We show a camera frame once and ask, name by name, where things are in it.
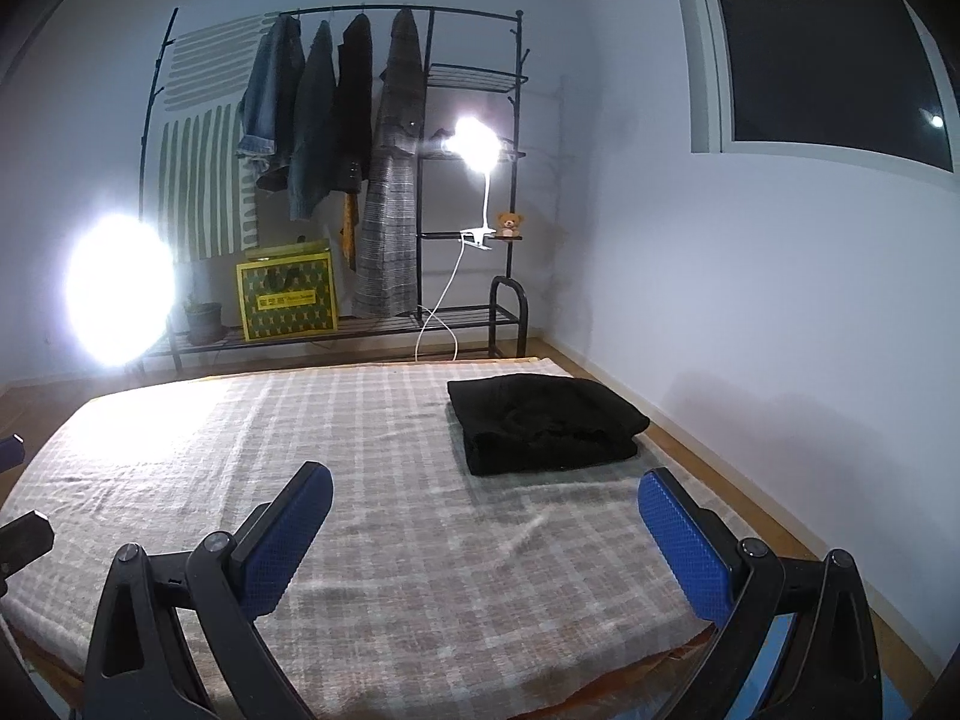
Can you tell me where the ring light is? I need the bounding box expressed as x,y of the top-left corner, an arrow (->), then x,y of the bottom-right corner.
64,213 -> 176,369

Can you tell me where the black sweater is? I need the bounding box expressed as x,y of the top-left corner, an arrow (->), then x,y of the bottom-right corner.
448,374 -> 651,476

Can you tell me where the white clip lamp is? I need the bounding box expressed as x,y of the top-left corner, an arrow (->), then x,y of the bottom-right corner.
413,114 -> 505,361

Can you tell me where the black metal clothes rack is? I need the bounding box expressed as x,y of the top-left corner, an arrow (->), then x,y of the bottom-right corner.
139,5 -> 529,359

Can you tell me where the small teddy bear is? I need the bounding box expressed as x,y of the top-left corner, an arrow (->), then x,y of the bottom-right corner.
496,211 -> 524,239

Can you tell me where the yellow green patterned bag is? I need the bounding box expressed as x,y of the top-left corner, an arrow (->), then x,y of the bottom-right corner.
235,239 -> 338,343

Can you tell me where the small potted plant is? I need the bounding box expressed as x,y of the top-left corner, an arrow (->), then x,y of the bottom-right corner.
184,294 -> 226,346

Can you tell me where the blue denim hanging jacket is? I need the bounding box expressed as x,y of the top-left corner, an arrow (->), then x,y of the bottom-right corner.
236,13 -> 304,192

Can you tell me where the green striped wall tapestry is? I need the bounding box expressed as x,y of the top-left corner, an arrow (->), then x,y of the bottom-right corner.
145,13 -> 275,263

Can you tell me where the grey plaid hanging coat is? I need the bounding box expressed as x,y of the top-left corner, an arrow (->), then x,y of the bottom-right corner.
353,8 -> 425,319

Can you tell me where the dark window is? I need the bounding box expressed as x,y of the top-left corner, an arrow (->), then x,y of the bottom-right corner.
680,0 -> 958,185

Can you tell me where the dark green hanging jacket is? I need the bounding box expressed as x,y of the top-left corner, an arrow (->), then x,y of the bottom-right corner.
288,20 -> 337,221

